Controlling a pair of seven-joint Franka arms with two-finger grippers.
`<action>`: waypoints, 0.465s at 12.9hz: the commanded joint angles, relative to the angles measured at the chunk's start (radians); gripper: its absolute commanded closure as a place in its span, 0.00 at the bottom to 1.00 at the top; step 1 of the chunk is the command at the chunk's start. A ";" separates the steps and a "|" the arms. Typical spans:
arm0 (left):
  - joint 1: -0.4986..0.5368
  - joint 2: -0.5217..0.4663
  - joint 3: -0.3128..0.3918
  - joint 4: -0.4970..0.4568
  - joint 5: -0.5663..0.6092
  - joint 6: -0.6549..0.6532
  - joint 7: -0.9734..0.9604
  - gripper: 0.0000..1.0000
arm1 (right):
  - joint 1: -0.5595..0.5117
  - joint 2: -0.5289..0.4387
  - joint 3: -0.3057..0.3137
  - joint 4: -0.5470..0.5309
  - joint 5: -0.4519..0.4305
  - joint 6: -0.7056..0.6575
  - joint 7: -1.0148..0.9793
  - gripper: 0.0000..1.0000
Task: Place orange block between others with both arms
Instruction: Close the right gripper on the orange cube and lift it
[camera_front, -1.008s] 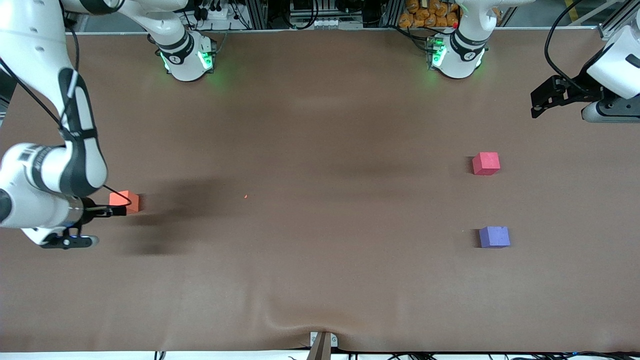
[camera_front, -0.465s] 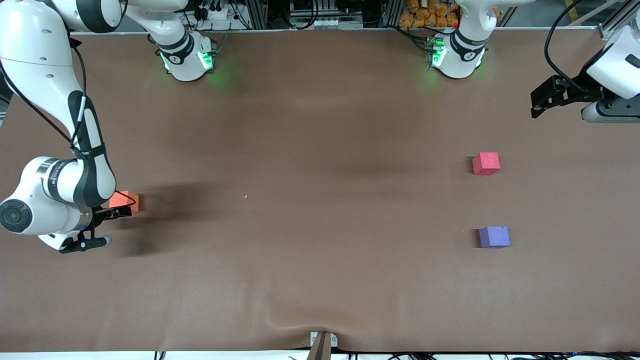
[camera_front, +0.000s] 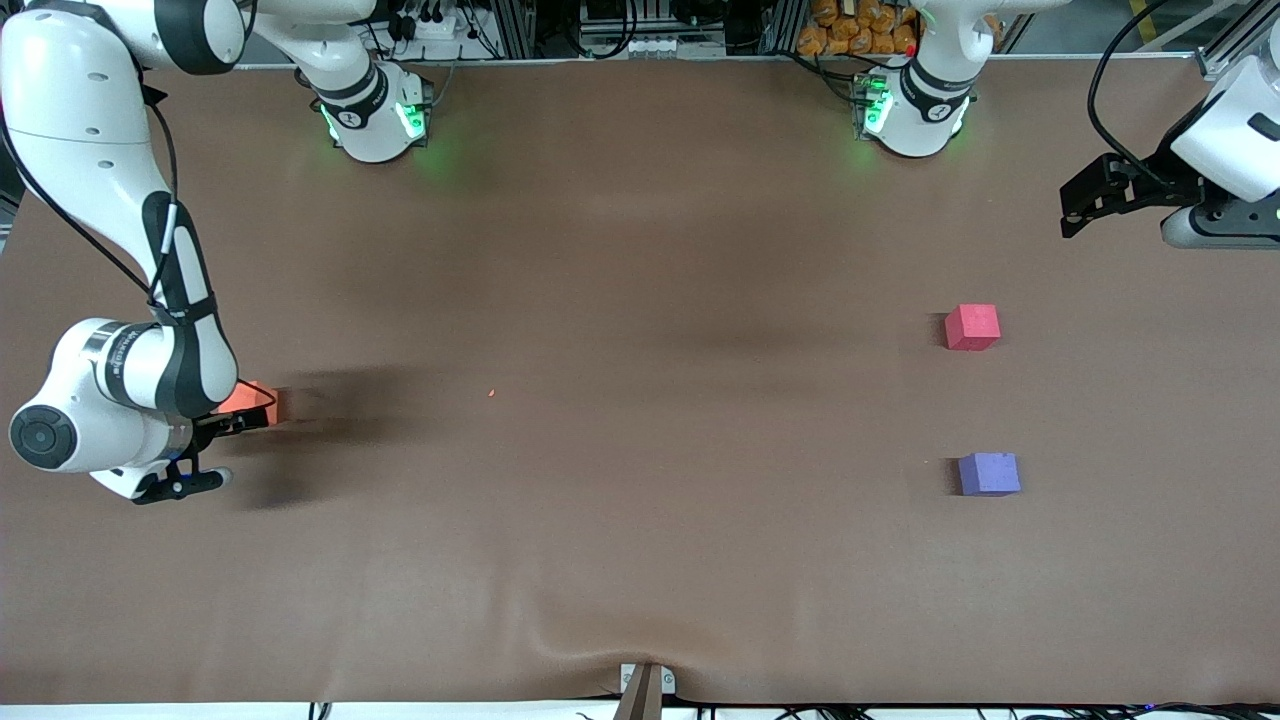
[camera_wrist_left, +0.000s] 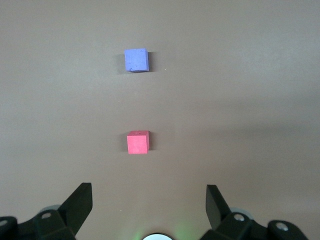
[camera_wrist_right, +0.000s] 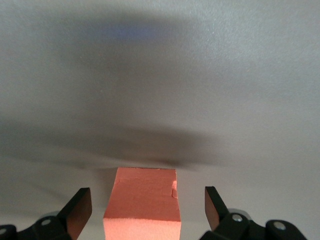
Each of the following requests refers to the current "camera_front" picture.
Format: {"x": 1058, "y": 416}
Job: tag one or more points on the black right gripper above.
{"x": 212, "y": 428}

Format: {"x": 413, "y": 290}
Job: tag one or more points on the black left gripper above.
{"x": 1152, "y": 189}

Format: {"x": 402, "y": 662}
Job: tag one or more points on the orange foam cube block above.
{"x": 245, "y": 397}

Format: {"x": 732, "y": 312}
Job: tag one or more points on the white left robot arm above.
{"x": 920, "y": 110}

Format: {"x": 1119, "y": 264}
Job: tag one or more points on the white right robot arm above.
{"x": 90, "y": 130}

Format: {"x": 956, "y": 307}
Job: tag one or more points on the red foam cube block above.
{"x": 972, "y": 328}

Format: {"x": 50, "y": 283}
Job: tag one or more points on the bag of orange items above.
{"x": 850, "y": 30}

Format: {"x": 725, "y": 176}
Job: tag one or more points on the purple foam cube block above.
{"x": 990, "y": 475}

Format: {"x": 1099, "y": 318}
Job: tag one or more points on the brown table cover cloth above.
{"x": 640, "y": 300}

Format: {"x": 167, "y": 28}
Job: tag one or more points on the white power strip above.
{"x": 430, "y": 25}

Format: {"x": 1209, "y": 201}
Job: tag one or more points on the white terminal block row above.
{"x": 660, "y": 46}

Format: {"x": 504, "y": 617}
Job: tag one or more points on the brown wooden bar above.
{"x": 640, "y": 700}

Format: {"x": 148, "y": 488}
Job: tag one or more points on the black electronics box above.
{"x": 605, "y": 12}

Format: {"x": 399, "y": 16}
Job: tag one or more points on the aluminium frame profile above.
{"x": 1225, "y": 55}

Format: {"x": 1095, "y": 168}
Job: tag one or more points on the grey metal clamp bracket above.
{"x": 627, "y": 680}

